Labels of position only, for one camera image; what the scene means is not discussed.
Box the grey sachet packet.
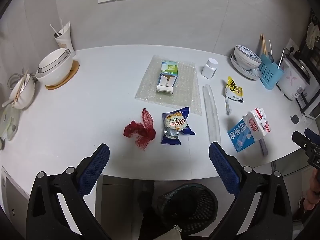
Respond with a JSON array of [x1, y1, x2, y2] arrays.
[[259, 138, 268, 156]]

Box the blue white milk carton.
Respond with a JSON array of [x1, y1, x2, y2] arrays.
[[228, 107, 271, 152]]

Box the long clear plastic sleeve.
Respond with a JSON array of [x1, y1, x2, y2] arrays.
[[203, 84, 221, 143]]

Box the red mesh net bag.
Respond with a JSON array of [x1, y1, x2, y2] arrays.
[[123, 108, 156, 151]]

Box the blue snack wrapper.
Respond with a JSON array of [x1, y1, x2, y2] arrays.
[[161, 107, 196, 145]]

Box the yellow snack wrapper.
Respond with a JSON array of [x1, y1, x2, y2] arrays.
[[225, 76, 244, 103]]

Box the bubble wrap sheet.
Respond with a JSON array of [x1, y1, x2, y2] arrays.
[[135, 55, 202, 115]]

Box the white pill bottle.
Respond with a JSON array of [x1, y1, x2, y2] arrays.
[[201, 58, 218, 79]]

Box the green white small carton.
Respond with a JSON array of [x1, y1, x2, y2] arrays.
[[156, 60, 178, 94]]

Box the black mesh trash bin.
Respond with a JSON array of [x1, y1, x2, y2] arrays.
[[139, 182, 219, 240]]

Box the person's right hand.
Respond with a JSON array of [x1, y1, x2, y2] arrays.
[[300, 168, 319, 212]]

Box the small black puck device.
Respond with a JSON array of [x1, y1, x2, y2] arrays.
[[290, 115, 299, 124]]

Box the white microwave oven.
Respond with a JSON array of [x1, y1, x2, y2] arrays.
[[296, 85, 320, 120]]

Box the torn silver wrapper strip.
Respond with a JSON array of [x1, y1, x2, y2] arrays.
[[225, 96, 232, 115]]

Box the white rice cooker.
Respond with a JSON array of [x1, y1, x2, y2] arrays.
[[277, 54, 311, 101]]

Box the blue plastic utensil caddy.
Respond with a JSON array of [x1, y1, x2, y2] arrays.
[[258, 54, 284, 90]]

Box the blue striped plate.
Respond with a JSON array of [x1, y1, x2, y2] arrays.
[[230, 54, 261, 80]]

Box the pale green lid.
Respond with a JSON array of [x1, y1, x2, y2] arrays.
[[1, 104, 21, 141]]

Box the white bowl with chopsticks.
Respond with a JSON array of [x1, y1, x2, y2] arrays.
[[2, 73, 35, 109]]

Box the wooden coaster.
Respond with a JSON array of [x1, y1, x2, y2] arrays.
[[44, 60, 80, 91]]

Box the white stacked bowls left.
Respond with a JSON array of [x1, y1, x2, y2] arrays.
[[35, 48, 73, 86]]

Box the blue patterned bowl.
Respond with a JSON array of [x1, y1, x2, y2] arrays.
[[234, 45, 261, 70]]

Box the wooden chopsticks in caddy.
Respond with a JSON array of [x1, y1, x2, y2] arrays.
[[260, 34, 267, 56]]

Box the white utensil holder cup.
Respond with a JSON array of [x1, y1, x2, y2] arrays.
[[50, 19, 76, 57]]

